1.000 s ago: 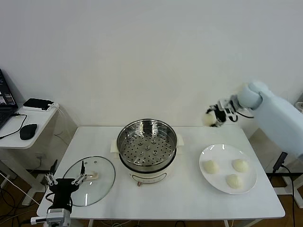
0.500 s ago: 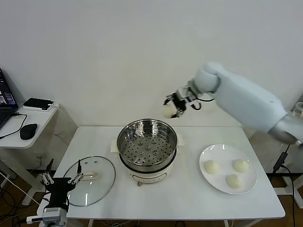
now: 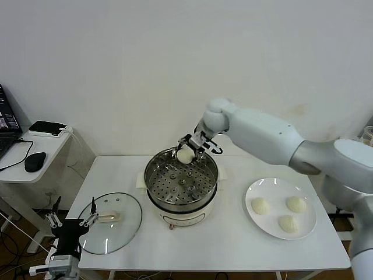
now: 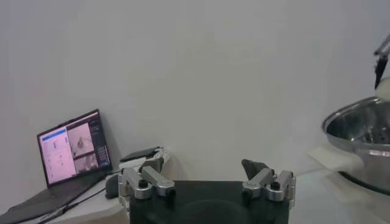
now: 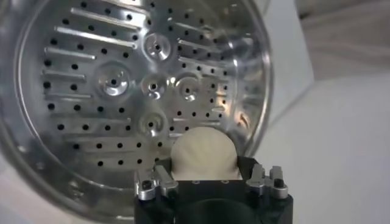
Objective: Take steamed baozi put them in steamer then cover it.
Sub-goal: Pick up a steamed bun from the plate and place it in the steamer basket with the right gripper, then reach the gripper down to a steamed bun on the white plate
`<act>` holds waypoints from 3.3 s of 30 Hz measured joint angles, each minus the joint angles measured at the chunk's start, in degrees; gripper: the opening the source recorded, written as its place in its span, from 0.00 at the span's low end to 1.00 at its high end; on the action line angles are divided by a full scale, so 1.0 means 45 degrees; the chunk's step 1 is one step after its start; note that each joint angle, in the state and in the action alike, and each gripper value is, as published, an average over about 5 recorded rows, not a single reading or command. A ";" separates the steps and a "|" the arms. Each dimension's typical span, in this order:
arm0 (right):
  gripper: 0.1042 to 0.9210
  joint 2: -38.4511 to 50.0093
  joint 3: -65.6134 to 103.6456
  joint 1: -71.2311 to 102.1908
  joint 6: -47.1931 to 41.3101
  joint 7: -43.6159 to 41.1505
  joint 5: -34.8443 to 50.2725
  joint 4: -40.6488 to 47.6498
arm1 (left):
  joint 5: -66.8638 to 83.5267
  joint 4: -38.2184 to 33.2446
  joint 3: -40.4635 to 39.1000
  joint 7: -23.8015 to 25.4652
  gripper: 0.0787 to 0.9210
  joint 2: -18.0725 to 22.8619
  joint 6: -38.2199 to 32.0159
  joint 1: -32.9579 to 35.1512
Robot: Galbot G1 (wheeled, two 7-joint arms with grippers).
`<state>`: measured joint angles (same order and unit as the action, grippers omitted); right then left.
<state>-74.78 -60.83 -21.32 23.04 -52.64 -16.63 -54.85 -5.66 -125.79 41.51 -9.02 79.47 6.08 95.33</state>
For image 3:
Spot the black computer mouse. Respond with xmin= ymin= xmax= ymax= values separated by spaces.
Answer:
xmin=24 ymin=152 xmax=47 ymax=173

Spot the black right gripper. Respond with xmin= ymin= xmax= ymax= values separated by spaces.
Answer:
xmin=177 ymin=132 xmax=213 ymax=161

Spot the black laptop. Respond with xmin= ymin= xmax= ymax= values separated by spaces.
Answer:
xmin=0 ymin=84 xmax=23 ymax=163

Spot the thin white cable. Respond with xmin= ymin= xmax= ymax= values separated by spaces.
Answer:
xmin=59 ymin=128 xmax=86 ymax=170
xmin=0 ymin=212 xmax=50 ymax=254

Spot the glass lid with cream handle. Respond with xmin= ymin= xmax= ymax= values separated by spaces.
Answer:
xmin=76 ymin=191 xmax=143 ymax=255

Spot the black smartphone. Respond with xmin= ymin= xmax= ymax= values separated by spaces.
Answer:
xmin=28 ymin=121 xmax=68 ymax=137

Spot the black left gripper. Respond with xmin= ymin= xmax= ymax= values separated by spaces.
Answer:
xmin=45 ymin=195 xmax=100 ymax=259

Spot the white steamed baozi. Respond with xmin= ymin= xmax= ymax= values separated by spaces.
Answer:
xmin=278 ymin=215 xmax=300 ymax=234
xmin=286 ymin=195 xmax=308 ymax=213
xmin=251 ymin=197 xmax=270 ymax=215
xmin=177 ymin=147 xmax=195 ymax=164

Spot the flat white box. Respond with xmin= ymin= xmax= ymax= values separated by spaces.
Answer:
xmin=28 ymin=125 xmax=73 ymax=138

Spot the white round plate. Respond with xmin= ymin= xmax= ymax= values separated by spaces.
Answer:
xmin=244 ymin=177 xmax=318 ymax=240

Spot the white side table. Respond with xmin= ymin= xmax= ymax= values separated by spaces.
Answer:
xmin=0 ymin=128 xmax=97 ymax=254

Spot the black laptop cable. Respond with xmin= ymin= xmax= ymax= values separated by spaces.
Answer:
xmin=0 ymin=139 xmax=34 ymax=173

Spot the perforated steel steamer basket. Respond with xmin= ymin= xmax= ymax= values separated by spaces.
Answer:
xmin=144 ymin=146 xmax=219 ymax=207

